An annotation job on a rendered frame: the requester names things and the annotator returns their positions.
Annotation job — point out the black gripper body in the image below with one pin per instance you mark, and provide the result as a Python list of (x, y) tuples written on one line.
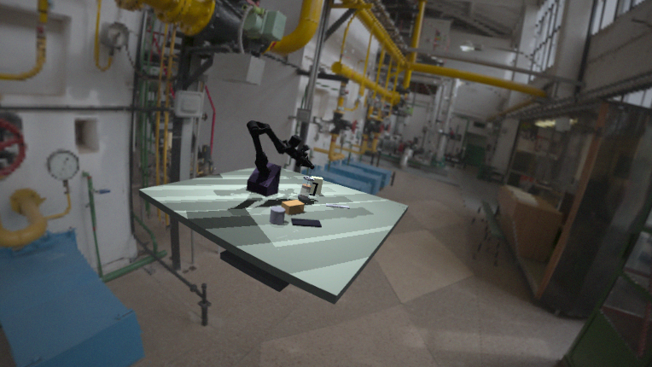
[(297, 156)]

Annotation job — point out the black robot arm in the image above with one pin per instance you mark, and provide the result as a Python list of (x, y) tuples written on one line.
[(261, 159)]

